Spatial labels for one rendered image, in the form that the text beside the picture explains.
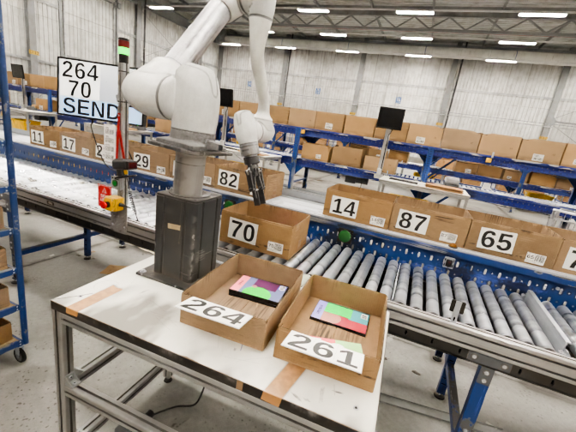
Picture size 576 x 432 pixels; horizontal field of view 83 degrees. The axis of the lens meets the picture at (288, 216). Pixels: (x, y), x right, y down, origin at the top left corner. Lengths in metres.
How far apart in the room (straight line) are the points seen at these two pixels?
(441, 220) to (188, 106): 1.37
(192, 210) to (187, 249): 0.15
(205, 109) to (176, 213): 0.38
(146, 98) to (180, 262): 0.59
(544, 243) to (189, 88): 1.73
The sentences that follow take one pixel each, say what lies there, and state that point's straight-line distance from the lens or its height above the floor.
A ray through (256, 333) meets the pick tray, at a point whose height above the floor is 0.80.
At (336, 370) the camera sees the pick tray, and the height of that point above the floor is 0.78.
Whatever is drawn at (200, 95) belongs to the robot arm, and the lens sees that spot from 1.17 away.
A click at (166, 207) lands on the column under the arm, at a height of 1.03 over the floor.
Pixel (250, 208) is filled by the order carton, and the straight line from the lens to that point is 1.93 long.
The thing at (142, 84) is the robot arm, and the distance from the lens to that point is 1.31.
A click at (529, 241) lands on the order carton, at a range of 1.99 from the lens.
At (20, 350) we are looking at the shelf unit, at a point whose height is 0.08.
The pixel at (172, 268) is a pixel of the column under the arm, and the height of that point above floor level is 0.80.
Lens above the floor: 1.37
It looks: 15 degrees down
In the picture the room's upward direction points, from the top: 9 degrees clockwise
